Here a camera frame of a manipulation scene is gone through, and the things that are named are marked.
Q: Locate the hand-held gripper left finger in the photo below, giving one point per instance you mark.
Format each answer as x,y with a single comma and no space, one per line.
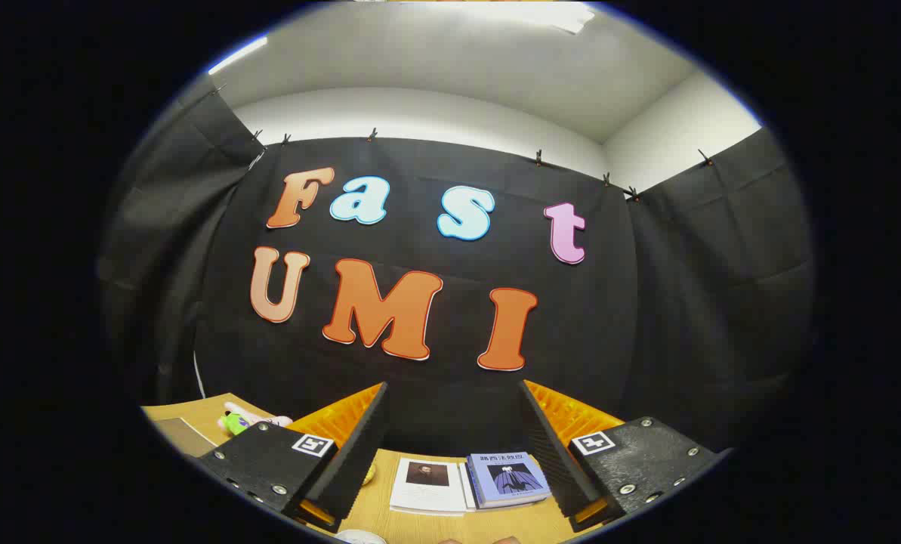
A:
356,453

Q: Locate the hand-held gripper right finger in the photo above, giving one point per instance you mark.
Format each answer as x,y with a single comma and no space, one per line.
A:
552,453

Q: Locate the white canvas shoe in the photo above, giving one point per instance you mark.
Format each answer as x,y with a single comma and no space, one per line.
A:
359,537

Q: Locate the yellow plush ball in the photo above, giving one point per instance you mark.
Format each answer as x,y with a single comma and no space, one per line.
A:
370,474

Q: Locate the blue cover book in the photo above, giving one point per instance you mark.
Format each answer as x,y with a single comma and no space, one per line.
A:
507,480

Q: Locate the white portrait cover book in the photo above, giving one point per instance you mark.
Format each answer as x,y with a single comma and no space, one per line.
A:
427,487

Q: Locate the pink star plush toy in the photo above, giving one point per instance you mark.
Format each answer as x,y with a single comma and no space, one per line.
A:
235,421

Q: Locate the row of black cloth clips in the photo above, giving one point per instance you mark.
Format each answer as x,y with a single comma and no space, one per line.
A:
538,157

